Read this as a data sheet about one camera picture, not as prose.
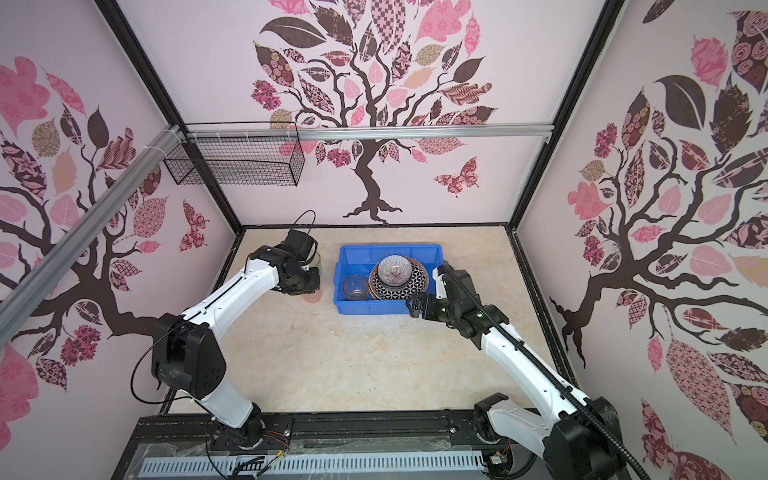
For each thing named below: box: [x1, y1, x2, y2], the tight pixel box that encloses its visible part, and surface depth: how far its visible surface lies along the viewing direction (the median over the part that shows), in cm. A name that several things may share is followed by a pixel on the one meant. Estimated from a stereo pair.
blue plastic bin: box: [334, 244, 398, 315], surface depth 97 cm
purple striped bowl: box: [377, 255, 413, 287], surface depth 97 cm
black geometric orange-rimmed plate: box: [368, 256, 429, 301], surface depth 99 cm
